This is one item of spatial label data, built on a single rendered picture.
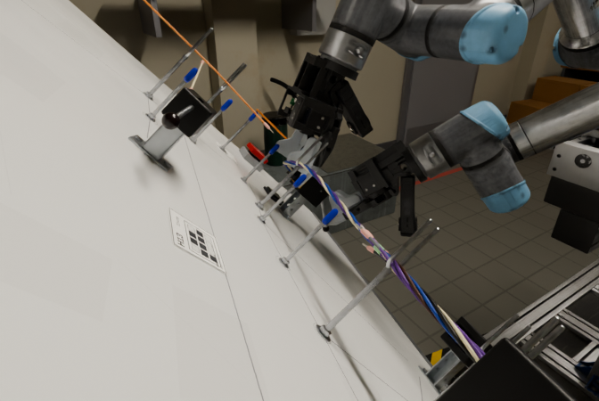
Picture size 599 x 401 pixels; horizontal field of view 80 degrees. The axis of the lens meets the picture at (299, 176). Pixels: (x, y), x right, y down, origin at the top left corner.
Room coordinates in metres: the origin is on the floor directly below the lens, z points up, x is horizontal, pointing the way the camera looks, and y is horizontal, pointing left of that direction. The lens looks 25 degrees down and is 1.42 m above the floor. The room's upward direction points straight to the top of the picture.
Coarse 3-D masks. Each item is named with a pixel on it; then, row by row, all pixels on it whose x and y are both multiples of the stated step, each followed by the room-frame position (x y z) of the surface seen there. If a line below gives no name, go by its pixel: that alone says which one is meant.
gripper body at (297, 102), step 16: (304, 64) 0.58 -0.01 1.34; (320, 64) 0.56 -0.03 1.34; (336, 64) 0.56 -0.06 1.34; (304, 80) 0.57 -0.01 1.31; (320, 80) 0.56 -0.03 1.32; (336, 80) 0.58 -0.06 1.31; (304, 96) 0.54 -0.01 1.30; (320, 96) 0.57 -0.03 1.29; (336, 96) 0.58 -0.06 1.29; (288, 112) 0.57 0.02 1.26; (304, 112) 0.55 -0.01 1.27; (320, 112) 0.55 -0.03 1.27; (336, 112) 0.56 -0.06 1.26; (304, 128) 0.54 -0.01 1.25; (320, 128) 0.55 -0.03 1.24
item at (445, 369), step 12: (468, 324) 0.36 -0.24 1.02; (444, 336) 0.36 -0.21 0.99; (468, 336) 0.37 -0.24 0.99; (480, 336) 0.34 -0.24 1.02; (456, 348) 0.34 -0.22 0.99; (444, 360) 0.35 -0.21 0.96; (456, 360) 0.35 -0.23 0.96; (468, 360) 0.33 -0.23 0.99; (432, 372) 0.35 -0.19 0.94; (444, 372) 0.35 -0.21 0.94; (456, 372) 0.34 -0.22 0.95; (432, 384) 0.33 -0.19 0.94; (444, 384) 0.33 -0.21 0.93
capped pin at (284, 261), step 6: (336, 210) 0.34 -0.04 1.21; (330, 216) 0.34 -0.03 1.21; (324, 222) 0.34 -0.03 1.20; (318, 228) 0.34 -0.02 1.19; (312, 234) 0.33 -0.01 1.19; (306, 240) 0.33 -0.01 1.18; (300, 246) 0.33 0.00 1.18; (294, 252) 0.33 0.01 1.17; (282, 258) 0.33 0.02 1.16; (288, 258) 0.32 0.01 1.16; (282, 264) 0.32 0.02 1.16; (288, 264) 0.32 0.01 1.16
